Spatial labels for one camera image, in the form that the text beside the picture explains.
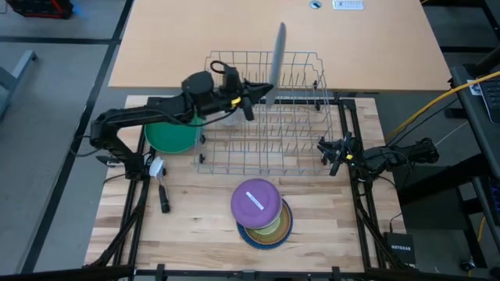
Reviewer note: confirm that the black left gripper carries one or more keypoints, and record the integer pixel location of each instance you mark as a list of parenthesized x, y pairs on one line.
[(234, 97)]

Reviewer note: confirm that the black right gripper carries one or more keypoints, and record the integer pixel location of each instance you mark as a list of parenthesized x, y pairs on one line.
[(345, 150)]

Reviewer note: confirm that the grey plate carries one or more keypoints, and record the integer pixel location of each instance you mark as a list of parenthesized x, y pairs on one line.
[(277, 58)]

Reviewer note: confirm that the sage green plate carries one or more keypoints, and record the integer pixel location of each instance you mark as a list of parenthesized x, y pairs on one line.
[(276, 222)]

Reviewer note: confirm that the dark green plate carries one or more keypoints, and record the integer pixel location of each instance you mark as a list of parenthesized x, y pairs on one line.
[(172, 136)]

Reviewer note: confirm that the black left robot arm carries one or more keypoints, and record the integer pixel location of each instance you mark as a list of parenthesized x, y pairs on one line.
[(156, 106)]

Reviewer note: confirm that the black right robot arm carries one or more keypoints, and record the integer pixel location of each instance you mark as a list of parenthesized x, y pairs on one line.
[(390, 154)]

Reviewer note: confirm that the patterned glass cup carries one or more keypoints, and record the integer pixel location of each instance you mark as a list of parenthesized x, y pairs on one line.
[(231, 119)]

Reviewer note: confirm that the beige wooden desk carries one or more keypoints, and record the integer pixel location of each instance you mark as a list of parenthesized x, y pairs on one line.
[(176, 39)]

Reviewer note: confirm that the blue patterned plate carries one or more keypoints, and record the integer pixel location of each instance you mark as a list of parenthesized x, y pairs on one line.
[(254, 244)]

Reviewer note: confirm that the white desk power outlet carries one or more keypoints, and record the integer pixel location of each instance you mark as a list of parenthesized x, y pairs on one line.
[(347, 4)]

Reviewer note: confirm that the white printed sticker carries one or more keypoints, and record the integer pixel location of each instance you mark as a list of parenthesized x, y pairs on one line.
[(474, 87)]

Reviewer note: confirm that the black keyboard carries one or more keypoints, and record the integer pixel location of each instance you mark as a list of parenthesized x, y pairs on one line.
[(492, 97)]

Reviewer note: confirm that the black and red toolbox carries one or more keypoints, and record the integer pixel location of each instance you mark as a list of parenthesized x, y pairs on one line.
[(39, 8)]

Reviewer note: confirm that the grey metal table leg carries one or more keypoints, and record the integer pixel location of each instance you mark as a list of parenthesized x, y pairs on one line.
[(15, 74)]

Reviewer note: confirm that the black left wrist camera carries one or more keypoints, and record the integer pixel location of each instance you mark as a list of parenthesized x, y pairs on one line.
[(231, 80)]

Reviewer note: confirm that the black aluminium table frame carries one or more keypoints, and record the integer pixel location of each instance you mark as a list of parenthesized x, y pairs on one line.
[(362, 234)]

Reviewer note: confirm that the black Netgear switch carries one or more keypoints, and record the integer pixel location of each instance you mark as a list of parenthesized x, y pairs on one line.
[(400, 247)]

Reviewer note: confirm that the black clamp bracket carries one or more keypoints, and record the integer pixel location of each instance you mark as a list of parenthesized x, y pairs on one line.
[(108, 160)]

